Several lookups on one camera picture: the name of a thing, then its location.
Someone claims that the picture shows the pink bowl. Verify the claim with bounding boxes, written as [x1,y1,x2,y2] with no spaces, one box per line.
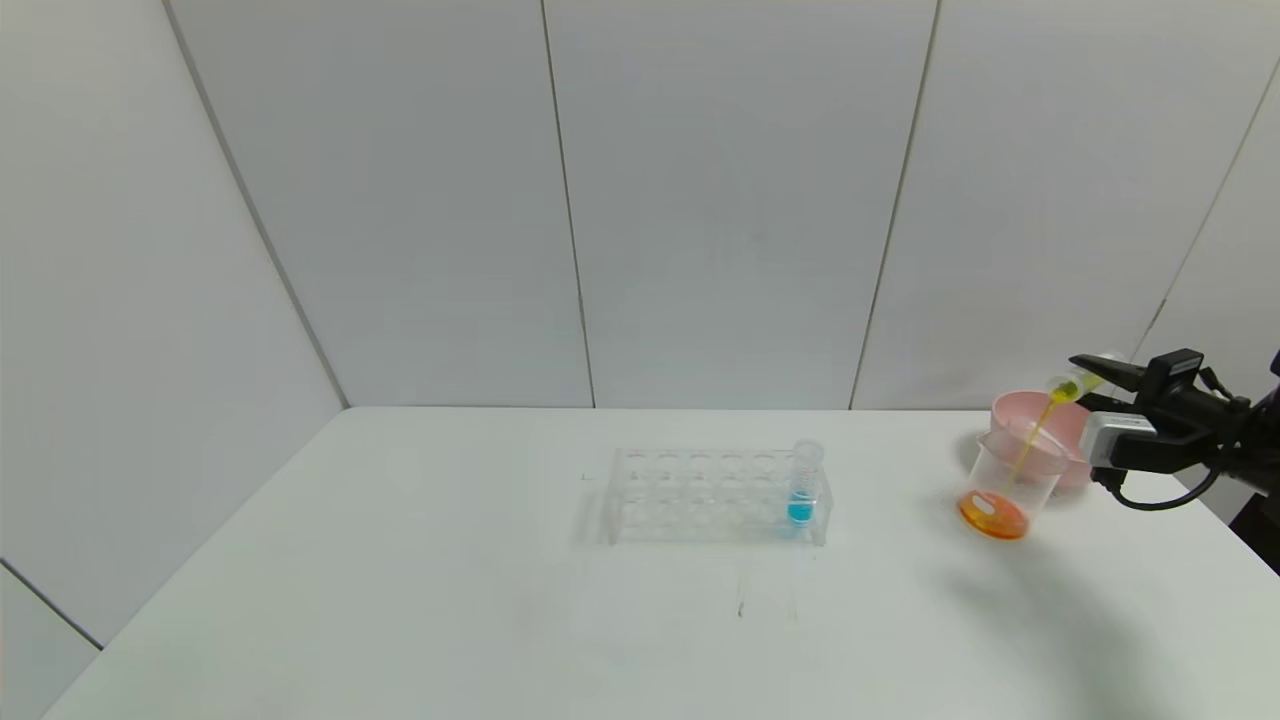
[988,390,1099,491]

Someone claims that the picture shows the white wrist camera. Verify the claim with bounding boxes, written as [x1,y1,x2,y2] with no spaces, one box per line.
[1080,412,1158,470]

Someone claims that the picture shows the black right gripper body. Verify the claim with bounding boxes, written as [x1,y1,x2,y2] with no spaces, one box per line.
[1134,348,1252,437]

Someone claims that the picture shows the test tube with blue pigment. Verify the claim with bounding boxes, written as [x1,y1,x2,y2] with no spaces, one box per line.
[787,441,824,526]

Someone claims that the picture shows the clear plastic test tube rack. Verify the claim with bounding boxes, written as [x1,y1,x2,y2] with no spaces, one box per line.
[605,447,831,547]

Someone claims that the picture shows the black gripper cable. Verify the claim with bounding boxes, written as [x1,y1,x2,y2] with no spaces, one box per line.
[1093,462,1229,512]

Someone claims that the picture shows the clear plastic beaker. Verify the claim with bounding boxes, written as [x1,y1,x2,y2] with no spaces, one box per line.
[955,425,1069,542]

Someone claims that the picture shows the test tube with yellow pigment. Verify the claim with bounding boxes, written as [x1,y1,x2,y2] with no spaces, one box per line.
[1045,372,1103,407]

